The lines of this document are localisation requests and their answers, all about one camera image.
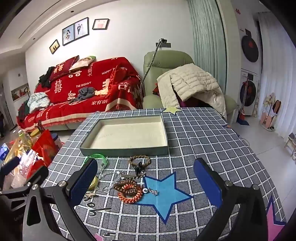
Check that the red patterned cloth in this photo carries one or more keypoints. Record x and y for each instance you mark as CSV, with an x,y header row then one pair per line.
x,y
157,90

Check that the white washing machine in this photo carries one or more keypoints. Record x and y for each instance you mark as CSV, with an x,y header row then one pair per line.
x,y
248,92

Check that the black wall panel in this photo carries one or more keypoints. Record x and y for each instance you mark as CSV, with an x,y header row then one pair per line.
x,y
169,45

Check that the beige hair clip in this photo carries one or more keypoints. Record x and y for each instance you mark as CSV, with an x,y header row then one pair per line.
x,y
89,195

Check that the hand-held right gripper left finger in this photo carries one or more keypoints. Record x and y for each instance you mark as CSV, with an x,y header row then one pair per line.
x,y
84,180

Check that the framed couple photo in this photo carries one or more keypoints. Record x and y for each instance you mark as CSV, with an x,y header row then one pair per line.
x,y
81,28

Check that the yellow-green bottle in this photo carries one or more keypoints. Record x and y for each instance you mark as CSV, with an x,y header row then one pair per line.
x,y
24,139

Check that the small tilted picture frame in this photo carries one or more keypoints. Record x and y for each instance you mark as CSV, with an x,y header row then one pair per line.
x,y
54,46

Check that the light blue white clothes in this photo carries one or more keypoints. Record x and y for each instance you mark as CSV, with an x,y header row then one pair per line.
x,y
39,100

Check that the white dryer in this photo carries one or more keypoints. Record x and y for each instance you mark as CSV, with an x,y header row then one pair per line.
x,y
248,48

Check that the red gift bags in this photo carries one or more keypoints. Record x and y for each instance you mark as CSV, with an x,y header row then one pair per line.
x,y
20,160

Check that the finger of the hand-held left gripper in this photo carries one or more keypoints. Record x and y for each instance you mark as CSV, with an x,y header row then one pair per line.
x,y
8,166
38,175

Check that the red printed sofa blanket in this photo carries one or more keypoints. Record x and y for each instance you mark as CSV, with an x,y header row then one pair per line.
x,y
92,76

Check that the small stool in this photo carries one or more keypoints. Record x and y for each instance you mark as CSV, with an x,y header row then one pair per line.
x,y
291,143

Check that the white sheer curtain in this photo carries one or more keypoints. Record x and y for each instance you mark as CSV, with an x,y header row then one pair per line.
x,y
277,69

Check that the cream puffer jacket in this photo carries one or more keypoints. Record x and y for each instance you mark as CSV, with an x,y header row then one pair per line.
x,y
192,81

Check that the red broom with dustpan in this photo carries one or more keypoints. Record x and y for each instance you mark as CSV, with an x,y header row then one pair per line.
x,y
241,115

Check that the grey cloth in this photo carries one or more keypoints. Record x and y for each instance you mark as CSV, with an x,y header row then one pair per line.
x,y
85,92

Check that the red satin cushion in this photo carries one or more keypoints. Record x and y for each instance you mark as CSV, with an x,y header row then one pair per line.
x,y
113,78

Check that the slipper rack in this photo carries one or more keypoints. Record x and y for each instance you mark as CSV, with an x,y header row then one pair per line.
x,y
268,118

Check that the framed red white picture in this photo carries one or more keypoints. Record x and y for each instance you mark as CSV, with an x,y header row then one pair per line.
x,y
100,24

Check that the grey checked tablecloth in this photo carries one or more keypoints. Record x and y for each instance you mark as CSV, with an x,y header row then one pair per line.
x,y
196,139

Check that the green armchair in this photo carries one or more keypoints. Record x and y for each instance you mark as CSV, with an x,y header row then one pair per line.
x,y
159,60

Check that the pale green curtain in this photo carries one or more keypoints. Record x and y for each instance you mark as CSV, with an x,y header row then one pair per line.
x,y
205,34

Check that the red embroidered pillow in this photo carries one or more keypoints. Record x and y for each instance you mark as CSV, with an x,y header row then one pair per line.
x,y
61,69

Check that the purple cloth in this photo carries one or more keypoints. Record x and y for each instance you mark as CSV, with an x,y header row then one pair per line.
x,y
183,102

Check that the grey-green shallow tray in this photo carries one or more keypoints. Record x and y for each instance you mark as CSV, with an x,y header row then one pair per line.
x,y
124,134

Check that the gooseneck phone holder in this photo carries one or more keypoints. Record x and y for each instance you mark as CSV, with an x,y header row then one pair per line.
x,y
150,64

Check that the silver eye charm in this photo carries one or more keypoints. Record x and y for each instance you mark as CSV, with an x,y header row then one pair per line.
x,y
145,190

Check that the framed portrait photo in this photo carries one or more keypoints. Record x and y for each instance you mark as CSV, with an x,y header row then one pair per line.
x,y
68,34

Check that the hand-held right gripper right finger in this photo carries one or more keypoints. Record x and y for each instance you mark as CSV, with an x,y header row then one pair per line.
x,y
207,180

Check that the blue lidded container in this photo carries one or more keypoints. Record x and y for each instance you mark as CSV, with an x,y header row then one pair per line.
x,y
56,139

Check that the red gift bag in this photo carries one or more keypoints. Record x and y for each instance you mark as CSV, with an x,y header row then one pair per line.
x,y
45,148

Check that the black clothes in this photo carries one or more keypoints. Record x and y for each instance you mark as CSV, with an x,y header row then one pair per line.
x,y
46,78

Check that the photo printed pillow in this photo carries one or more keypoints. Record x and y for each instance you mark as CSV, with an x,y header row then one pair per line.
x,y
82,62

